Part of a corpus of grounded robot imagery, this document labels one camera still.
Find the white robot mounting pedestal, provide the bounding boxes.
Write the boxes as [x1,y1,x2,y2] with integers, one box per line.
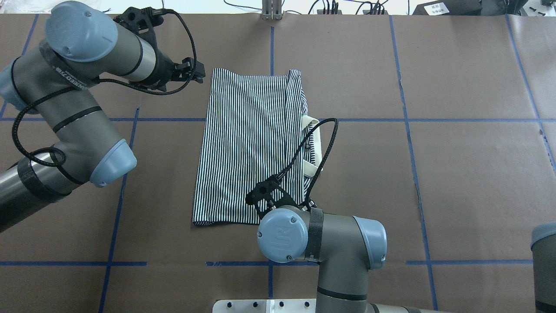
[212,299,316,313]

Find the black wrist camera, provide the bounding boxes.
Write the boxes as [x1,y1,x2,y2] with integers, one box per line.
[113,7,169,48]
[245,175,298,220]

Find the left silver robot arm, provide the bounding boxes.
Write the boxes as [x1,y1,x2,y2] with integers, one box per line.
[0,1,206,231]

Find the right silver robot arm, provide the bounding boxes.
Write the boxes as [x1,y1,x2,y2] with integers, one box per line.
[257,205,422,313]

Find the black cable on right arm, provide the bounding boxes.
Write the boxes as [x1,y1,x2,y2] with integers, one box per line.
[278,117,339,211]

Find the black box with label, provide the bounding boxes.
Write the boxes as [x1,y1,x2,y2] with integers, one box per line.
[411,0,483,16]

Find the aluminium frame post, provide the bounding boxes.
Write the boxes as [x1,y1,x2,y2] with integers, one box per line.
[261,0,284,20]

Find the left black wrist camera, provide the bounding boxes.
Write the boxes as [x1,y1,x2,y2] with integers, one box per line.
[113,7,169,48]

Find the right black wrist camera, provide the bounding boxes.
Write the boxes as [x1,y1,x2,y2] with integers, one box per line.
[245,175,298,220]

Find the navy white striped polo shirt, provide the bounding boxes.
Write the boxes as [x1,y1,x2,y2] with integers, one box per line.
[192,69,318,226]

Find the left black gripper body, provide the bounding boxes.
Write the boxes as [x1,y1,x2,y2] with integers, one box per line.
[152,51,206,92]

